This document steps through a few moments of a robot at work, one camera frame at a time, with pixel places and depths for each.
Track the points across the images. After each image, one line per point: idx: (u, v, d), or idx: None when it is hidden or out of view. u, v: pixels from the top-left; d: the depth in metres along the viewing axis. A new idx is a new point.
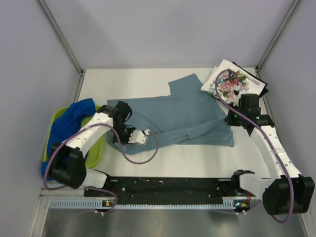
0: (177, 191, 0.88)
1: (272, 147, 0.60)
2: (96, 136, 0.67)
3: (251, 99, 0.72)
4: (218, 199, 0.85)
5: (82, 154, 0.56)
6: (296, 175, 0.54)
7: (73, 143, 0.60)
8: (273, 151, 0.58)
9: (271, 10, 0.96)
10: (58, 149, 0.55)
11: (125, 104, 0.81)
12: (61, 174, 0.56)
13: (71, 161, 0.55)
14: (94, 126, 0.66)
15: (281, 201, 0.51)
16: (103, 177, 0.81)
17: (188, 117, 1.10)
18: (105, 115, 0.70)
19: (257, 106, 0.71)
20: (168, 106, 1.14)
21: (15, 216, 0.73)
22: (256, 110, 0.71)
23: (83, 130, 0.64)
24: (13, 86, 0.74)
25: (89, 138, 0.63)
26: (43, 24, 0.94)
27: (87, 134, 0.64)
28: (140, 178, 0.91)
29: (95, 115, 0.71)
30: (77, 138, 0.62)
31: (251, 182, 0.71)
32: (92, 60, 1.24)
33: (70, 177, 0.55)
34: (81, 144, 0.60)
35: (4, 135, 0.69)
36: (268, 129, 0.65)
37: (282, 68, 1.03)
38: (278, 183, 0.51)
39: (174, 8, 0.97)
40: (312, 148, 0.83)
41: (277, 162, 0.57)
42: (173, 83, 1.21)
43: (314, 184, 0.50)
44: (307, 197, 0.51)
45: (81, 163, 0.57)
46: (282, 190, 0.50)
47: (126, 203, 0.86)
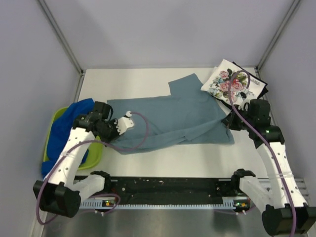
0: (177, 191, 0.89)
1: (279, 171, 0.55)
2: (78, 158, 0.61)
3: (261, 109, 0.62)
4: (218, 199, 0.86)
5: (68, 189, 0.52)
6: (301, 203, 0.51)
7: (55, 178, 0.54)
8: (281, 176, 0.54)
9: (272, 10, 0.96)
10: (41, 191, 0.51)
11: (102, 105, 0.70)
12: (54, 208, 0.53)
13: (59, 200, 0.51)
14: (72, 150, 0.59)
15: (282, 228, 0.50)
16: (102, 180, 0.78)
17: (188, 118, 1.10)
18: (82, 131, 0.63)
19: (267, 116, 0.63)
20: (168, 106, 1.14)
21: (15, 216, 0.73)
22: (265, 121, 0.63)
23: (62, 159, 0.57)
24: (13, 87, 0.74)
25: (71, 166, 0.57)
26: (43, 23, 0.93)
27: (68, 161, 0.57)
28: (140, 178, 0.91)
29: (71, 133, 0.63)
30: (59, 170, 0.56)
31: (251, 190, 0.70)
32: (92, 60, 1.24)
33: (64, 211, 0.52)
34: (64, 177, 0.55)
35: (5, 136, 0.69)
36: (277, 147, 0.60)
37: (283, 68, 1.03)
38: (282, 213, 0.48)
39: (175, 8, 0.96)
40: (312, 149, 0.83)
41: (283, 187, 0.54)
42: (173, 83, 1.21)
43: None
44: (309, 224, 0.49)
45: (71, 195, 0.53)
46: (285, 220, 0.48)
47: (126, 203, 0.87)
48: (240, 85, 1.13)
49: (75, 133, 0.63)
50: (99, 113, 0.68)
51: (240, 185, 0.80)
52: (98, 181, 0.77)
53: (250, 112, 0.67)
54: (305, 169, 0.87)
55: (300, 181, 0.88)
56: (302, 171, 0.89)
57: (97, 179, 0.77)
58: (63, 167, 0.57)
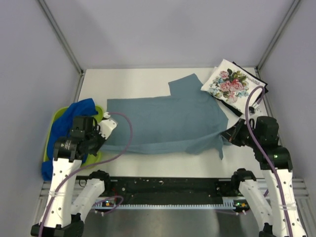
0: (177, 191, 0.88)
1: (283, 203, 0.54)
2: (70, 189, 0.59)
3: (270, 129, 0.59)
4: (218, 199, 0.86)
5: (65, 231, 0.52)
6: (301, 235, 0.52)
7: (51, 222, 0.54)
8: (284, 208, 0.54)
9: (272, 10, 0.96)
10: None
11: (83, 122, 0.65)
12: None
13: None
14: (59, 189, 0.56)
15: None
16: (101, 183, 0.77)
17: (188, 118, 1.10)
18: (62, 160, 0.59)
19: (275, 136, 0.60)
20: (168, 107, 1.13)
21: (15, 217, 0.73)
22: (273, 141, 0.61)
23: (52, 200, 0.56)
24: (13, 87, 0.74)
25: (64, 203, 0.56)
26: (43, 24, 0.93)
27: (59, 200, 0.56)
28: (140, 178, 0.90)
29: (54, 166, 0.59)
30: (52, 211, 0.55)
31: (251, 198, 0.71)
32: (92, 60, 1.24)
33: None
34: (59, 219, 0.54)
35: (5, 136, 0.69)
36: (282, 177, 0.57)
37: (283, 68, 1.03)
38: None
39: (175, 8, 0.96)
40: (312, 149, 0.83)
41: (285, 218, 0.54)
42: (173, 83, 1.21)
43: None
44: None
45: (69, 232, 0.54)
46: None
47: (126, 203, 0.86)
48: (240, 85, 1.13)
49: (59, 165, 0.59)
50: (81, 131, 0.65)
51: (239, 188, 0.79)
52: (98, 187, 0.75)
53: (258, 131, 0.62)
54: (305, 169, 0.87)
55: (300, 181, 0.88)
56: (302, 171, 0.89)
57: (96, 185, 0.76)
58: (55, 207, 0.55)
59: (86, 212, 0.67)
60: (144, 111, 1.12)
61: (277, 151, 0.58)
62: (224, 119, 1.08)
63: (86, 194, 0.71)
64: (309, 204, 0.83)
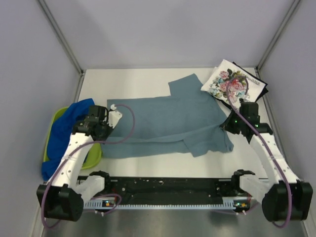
0: (177, 191, 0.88)
1: (270, 153, 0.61)
2: (79, 160, 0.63)
3: (250, 108, 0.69)
4: (218, 199, 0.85)
5: (72, 190, 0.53)
6: (295, 180, 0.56)
7: (59, 181, 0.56)
8: (272, 157, 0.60)
9: (272, 11, 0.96)
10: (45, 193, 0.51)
11: (97, 109, 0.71)
12: (59, 212, 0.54)
13: (64, 201, 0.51)
14: (73, 154, 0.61)
15: (280, 208, 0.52)
16: (101, 180, 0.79)
17: (188, 118, 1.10)
18: (82, 135, 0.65)
19: (256, 114, 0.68)
20: (168, 107, 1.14)
21: (15, 217, 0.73)
22: (255, 119, 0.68)
23: (64, 163, 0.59)
24: (13, 88, 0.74)
25: (74, 168, 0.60)
26: (43, 24, 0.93)
27: (70, 165, 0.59)
28: (140, 178, 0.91)
29: (71, 138, 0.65)
30: (61, 173, 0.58)
31: (251, 184, 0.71)
32: (92, 61, 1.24)
33: (68, 215, 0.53)
34: (68, 179, 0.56)
35: (5, 136, 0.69)
36: (266, 139, 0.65)
37: (283, 68, 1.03)
38: (277, 189, 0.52)
39: (174, 9, 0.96)
40: (312, 149, 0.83)
41: (276, 168, 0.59)
42: (173, 83, 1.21)
43: (311, 190, 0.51)
44: (306, 203, 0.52)
45: (75, 195, 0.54)
46: (280, 195, 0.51)
47: (126, 203, 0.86)
48: (240, 85, 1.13)
49: (75, 137, 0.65)
50: (96, 117, 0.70)
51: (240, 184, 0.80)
52: (98, 182, 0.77)
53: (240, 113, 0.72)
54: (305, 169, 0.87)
55: None
56: (301, 171, 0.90)
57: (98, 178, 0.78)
58: (66, 169, 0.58)
59: (87, 197, 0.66)
60: (144, 111, 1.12)
61: (256, 123, 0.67)
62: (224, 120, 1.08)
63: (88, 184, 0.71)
64: (309, 204, 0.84)
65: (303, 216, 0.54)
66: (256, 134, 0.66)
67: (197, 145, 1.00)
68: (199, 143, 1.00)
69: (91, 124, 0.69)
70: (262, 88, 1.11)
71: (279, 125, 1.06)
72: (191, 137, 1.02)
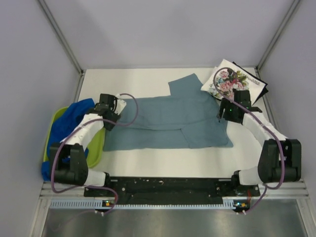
0: (177, 191, 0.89)
1: (259, 122, 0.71)
2: (90, 132, 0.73)
3: (241, 96, 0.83)
4: (218, 199, 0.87)
5: (81, 148, 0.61)
6: (283, 138, 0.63)
7: (72, 140, 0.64)
8: (261, 125, 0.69)
9: (272, 11, 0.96)
10: (59, 149, 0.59)
11: (107, 98, 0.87)
12: (65, 174, 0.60)
13: (74, 156, 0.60)
14: (87, 124, 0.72)
15: (273, 162, 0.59)
16: (102, 175, 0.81)
17: (188, 117, 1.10)
18: (95, 115, 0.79)
19: (248, 100, 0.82)
20: (168, 106, 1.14)
21: (15, 216, 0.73)
22: (247, 103, 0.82)
23: (78, 129, 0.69)
24: (13, 88, 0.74)
25: (86, 134, 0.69)
26: (43, 24, 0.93)
27: (83, 131, 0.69)
28: (140, 178, 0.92)
29: (84, 116, 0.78)
30: (74, 136, 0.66)
31: (250, 175, 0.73)
32: (91, 60, 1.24)
33: (74, 175, 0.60)
34: (80, 140, 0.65)
35: (5, 136, 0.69)
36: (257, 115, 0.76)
37: (283, 68, 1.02)
38: (268, 144, 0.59)
39: (175, 9, 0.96)
40: (312, 148, 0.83)
41: (266, 131, 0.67)
42: (173, 82, 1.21)
43: (299, 144, 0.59)
44: (297, 158, 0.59)
45: (83, 156, 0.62)
46: (271, 149, 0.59)
47: (126, 203, 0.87)
48: (240, 85, 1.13)
49: (89, 116, 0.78)
50: (106, 105, 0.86)
51: (240, 181, 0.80)
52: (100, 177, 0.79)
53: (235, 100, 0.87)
54: (305, 169, 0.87)
55: (300, 181, 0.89)
56: (302, 171, 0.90)
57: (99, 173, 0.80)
58: (78, 134, 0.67)
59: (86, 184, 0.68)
60: (144, 110, 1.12)
61: (248, 106, 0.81)
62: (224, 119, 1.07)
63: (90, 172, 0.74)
64: (309, 204, 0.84)
65: (296, 175, 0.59)
66: (247, 113, 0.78)
67: (197, 141, 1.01)
68: (198, 140, 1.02)
69: (102, 109, 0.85)
70: (262, 88, 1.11)
71: (279, 125, 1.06)
72: (190, 136, 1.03)
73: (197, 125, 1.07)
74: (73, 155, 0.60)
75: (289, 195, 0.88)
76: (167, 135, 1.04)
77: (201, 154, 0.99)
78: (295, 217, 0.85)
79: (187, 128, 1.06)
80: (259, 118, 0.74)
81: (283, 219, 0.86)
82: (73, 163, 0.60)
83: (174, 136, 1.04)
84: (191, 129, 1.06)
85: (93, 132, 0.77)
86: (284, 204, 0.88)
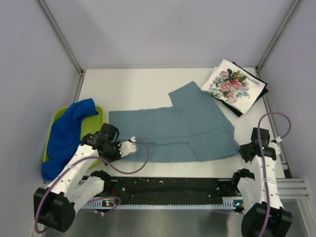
0: (177, 191, 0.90)
1: (264, 176, 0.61)
2: (81, 172, 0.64)
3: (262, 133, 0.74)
4: (218, 199, 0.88)
5: (66, 199, 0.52)
6: (278, 206, 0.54)
7: (57, 188, 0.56)
8: (264, 179, 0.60)
9: (272, 11, 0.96)
10: (44, 197, 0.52)
11: (109, 127, 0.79)
12: (50, 218, 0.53)
13: (57, 209, 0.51)
14: (77, 164, 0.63)
15: (255, 225, 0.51)
16: (100, 183, 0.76)
17: (193, 126, 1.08)
18: (89, 148, 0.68)
19: (265, 139, 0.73)
20: (171, 118, 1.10)
21: (14, 216, 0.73)
22: (264, 143, 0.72)
23: (66, 171, 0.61)
24: (13, 87, 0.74)
25: (74, 177, 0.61)
26: (43, 24, 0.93)
27: (72, 174, 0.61)
28: (140, 178, 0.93)
29: (78, 149, 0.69)
30: (61, 180, 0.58)
31: (245, 193, 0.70)
32: (91, 60, 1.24)
33: (58, 223, 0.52)
34: (65, 189, 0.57)
35: (5, 136, 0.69)
36: (268, 160, 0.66)
37: (283, 68, 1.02)
38: (256, 207, 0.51)
39: (174, 8, 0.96)
40: (311, 149, 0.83)
41: (264, 190, 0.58)
42: (173, 93, 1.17)
43: (292, 220, 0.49)
44: (283, 230, 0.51)
45: (69, 204, 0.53)
46: (258, 214, 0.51)
47: (127, 203, 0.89)
48: (240, 85, 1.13)
49: (83, 148, 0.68)
50: (106, 135, 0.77)
51: (238, 185, 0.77)
52: (97, 185, 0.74)
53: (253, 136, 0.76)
54: (305, 169, 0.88)
55: (300, 181, 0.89)
56: (301, 171, 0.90)
57: (96, 182, 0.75)
58: (65, 178, 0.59)
59: (81, 202, 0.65)
60: (145, 123, 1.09)
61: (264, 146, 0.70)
62: (231, 128, 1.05)
63: (85, 188, 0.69)
64: (309, 204, 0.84)
65: None
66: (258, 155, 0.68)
67: (203, 150, 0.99)
68: (205, 149, 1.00)
69: (100, 138, 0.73)
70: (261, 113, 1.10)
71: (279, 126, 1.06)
72: (196, 145, 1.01)
73: (204, 135, 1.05)
74: (56, 208, 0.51)
75: (289, 195, 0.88)
76: (168, 148, 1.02)
77: (207, 163, 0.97)
78: (295, 217, 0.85)
79: (193, 140, 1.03)
80: (269, 171, 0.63)
81: None
82: (56, 214, 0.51)
83: (177, 139, 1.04)
84: (198, 140, 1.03)
85: (85, 170, 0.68)
86: (285, 205, 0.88)
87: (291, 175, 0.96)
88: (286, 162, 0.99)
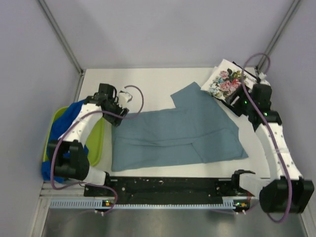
0: (177, 191, 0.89)
1: (276, 146, 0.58)
2: (89, 124, 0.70)
3: (261, 95, 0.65)
4: (218, 199, 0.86)
5: (80, 145, 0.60)
6: (296, 177, 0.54)
7: (70, 138, 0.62)
8: (277, 151, 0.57)
9: (272, 10, 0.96)
10: (58, 146, 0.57)
11: (106, 87, 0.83)
12: (66, 168, 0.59)
13: (73, 153, 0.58)
14: (85, 117, 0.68)
15: (278, 200, 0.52)
16: (103, 174, 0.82)
17: (197, 127, 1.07)
18: (92, 105, 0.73)
19: (267, 101, 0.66)
20: (173, 119, 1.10)
21: (15, 216, 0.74)
22: (265, 106, 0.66)
23: (76, 123, 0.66)
24: (13, 88, 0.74)
25: (85, 128, 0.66)
26: (43, 24, 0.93)
27: (81, 125, 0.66)
28: (140, 178, 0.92)
29: (83, 107, 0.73)
30: (72, 131, 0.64)
31: (251, 185, 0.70)
32: (91, 60, 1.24)
33: (75, 170, 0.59)
34: (78, 137, 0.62)
35: (5, 136, 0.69)
36: (275, 127, 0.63)
37: (282, 68, 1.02)
38: (277, 183, 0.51)
39: (174, 8, 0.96)
40: (311, 148, 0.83)
41: (279, 162, 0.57)
42: (175, 95, 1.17)
43: (313, 188, 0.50)
44: (304, 198, 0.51)
45: (82, 152, 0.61)
46: (280, 189, 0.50)
47: (126, 203, 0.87)
48: None
49: (87, 107, 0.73)
50: (105, 95, 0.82)
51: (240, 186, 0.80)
52: (100, 175, 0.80)
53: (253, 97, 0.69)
54: (305, 169, 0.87)
55: None
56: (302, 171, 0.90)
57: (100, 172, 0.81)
58: (76, 129, 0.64)
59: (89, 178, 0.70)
60: (147, 125, 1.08)
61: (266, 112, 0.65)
62: (235, 130, 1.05)
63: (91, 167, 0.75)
64: (309, 204, 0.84)
65: (299, 208, 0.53)
66: (263, 123, 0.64)
67: (205, 151, 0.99)
68: (208, 150, 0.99)
69: (100, 98, 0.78)
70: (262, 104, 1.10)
71: None
72: (199, 147, 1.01)
73: (207, 137, 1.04)
74: (73, 152, 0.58)
75: None
76: (169, 150, 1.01)
77: (211, 164, 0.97)
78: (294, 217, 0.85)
79: (198, 142, 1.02)
80: (277, 139, 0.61)
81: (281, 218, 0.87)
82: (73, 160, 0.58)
83: (181, 140, 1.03)
84: (202, 143, 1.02)
85: (92, 124, 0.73)
86: None
87: None
88: None
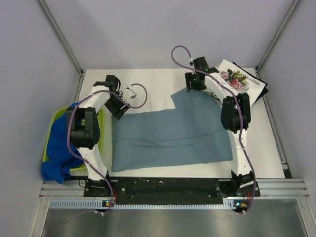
0: (177, 191, 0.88)
1: (218, 83, 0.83)
2: (99, 100, 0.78)
3: (199, 61, 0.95)
4: (218, 199, 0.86)
5: (94, 111, 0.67)
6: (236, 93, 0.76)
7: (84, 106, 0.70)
8: (219, 85, 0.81)
9: (272, 10, 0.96)
10: (74, 112, 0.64)
11: (113, 77, 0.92)
12: (81, 133, 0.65)
13: (88, 117, 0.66)
14: (97, 93, 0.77)
15: (230, 113, 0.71)
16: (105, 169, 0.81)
17: (197, 127, 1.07)
18: (102, 87, 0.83)
19: (205, 64, 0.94)
20: (173, 119, 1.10)
21: (15, 216, 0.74)
22: (205, 67, 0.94)
23: (89, 97, 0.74)
24: (13, 88, 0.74)
25: (96, 101, 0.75)
26: (43, 24, 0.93)
27: (94, 98, 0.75)
28: (140, 178, 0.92)
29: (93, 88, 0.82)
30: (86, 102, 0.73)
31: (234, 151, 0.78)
32: (91, 60, 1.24)
33: (90, 133, 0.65)
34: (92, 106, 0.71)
35: (5, 136, 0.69)
36: (215, 74, 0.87)
37: (282, 68, 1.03)
38: (225, 101, 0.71)
39: (174, 8, 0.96)
40: (311, 149, 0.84)
41: (223, 90, 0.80)
42: (175, 95, 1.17)
43: (248, 95, 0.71)
44: (247, 106, 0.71)
45: (96, 118, 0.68)
46: (228, 104, 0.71)
47: (126, 203, 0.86)
48: (240, 85, 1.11)
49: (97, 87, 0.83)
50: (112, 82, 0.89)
51: (242, 183, 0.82)
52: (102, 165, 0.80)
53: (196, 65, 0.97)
54: (305, 169, 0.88)
55: (300, 181, 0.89)
56: (302, 171, 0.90)
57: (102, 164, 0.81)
58: (90, 101, 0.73)
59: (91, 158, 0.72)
60: (147, 125, 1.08)
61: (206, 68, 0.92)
62: None
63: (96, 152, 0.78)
64: (309, 204, 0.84)
65: (248, 118, 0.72)
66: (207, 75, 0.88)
67: (205, 151, 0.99)
68: (208, 150, 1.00)
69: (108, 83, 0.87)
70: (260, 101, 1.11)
71: (279, 126, 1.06)
72: (200, 148, 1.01)
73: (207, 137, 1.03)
74: (88, 116, 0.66)
75: (288, 195, 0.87)
76: (169, 150, 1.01)
77: (211, 164, 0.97)
78: (295, 217, 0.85)
79: (197, 143, 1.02)
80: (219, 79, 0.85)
81: (281, 219, 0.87)
82: (88, 123, 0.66)
83: (180, 141, 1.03)
84: (202, 143, 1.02)
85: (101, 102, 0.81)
86: (285, 205, 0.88)
87: (291, 175, 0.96)
88: (286, 162, 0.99)
